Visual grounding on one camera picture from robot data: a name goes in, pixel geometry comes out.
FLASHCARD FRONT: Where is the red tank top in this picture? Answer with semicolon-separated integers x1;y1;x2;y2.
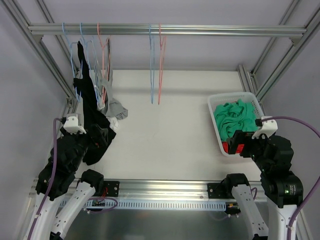
222;141;245;154

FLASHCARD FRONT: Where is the green tank top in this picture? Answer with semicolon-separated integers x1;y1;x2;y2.
213;99;258;142

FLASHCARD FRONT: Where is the blue hanger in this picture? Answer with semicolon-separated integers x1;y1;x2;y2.
61;22;82;103
79;22;102;106
148;24;156;104

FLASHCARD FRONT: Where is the pink plastic hanger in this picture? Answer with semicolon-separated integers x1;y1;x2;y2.
157;24;167;105

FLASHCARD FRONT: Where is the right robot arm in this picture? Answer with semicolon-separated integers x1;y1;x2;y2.
222;130;304;240

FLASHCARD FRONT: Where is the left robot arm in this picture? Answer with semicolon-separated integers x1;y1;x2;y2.
24;124;109;240

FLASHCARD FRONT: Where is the black tank top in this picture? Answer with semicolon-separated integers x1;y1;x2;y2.
73;42;116;166

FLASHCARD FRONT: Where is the grey tank top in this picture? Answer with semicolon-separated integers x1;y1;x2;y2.
99;39;129;120

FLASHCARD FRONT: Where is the blue hanger under black top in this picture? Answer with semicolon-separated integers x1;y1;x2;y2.
61;22;82;103

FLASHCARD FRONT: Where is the blue hanger under white top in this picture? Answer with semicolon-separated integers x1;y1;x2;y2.
79;22;102;106

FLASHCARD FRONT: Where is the pink hanger under grey top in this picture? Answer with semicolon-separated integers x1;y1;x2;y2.
96;21;111;103

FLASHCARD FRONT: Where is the white plastic basket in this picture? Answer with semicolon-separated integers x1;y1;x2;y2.
207;92;264;157

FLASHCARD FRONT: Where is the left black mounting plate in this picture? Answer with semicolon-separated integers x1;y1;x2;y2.
100;180;120;198

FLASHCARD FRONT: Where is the black mounting plate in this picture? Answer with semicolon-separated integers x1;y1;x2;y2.
207;182;234;199
100;180;120;198

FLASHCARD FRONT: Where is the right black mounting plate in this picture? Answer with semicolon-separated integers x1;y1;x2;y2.
207;182;234;199

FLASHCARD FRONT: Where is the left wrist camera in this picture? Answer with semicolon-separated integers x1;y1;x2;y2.
62;113;87;135

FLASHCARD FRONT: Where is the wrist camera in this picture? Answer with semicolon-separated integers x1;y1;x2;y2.
62;113;87;135
251;116;278;139

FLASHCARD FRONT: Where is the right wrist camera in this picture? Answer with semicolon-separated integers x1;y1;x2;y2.
251;116;278;139

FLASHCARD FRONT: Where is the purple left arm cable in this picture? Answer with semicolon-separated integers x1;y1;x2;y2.
26;117;67;240

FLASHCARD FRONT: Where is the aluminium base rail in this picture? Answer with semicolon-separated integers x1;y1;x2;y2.
28;178;266;200

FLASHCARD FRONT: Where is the white slotted cable duct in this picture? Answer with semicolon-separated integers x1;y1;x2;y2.
83;199;227;212

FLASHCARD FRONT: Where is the right aluminium frame post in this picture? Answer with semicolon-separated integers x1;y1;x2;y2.
237;0;320;102

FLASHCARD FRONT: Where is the aluminium frame post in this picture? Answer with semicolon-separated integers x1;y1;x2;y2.
0;0;83;148
237;0;320;102

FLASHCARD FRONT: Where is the aluminium hanging rail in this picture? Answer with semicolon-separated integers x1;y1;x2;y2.
28;23;307;39

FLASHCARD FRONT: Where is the left aluminium frame post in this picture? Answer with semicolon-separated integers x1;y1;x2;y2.
0;0;83;148

